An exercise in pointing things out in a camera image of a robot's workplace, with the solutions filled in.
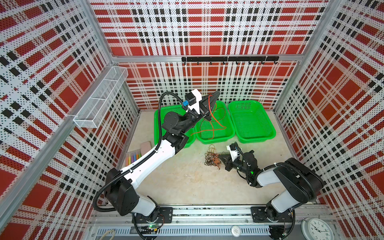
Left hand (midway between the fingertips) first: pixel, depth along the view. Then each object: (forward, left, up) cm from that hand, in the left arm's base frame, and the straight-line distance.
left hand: (219, 92), depth 55 cm
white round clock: (-38, -45, -48) cm, 76 cm away
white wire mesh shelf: (+23, +74, -31) cm, 84 cm away
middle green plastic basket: (+34, -10, -46) cm, 58 cm away
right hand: (-3, -4, -44) cm, 45 cm away
